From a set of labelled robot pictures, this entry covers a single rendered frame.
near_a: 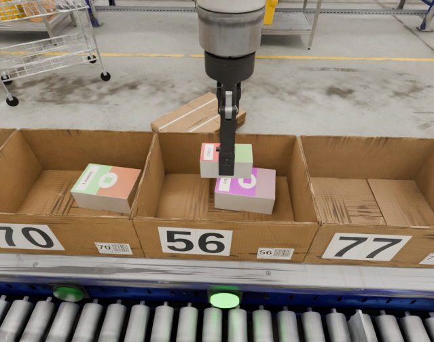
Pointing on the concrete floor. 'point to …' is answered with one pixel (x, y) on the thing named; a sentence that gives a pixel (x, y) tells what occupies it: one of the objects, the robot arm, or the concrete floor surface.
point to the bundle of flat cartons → (195, 117)
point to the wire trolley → (40, 43)
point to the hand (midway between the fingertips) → (226, 151)
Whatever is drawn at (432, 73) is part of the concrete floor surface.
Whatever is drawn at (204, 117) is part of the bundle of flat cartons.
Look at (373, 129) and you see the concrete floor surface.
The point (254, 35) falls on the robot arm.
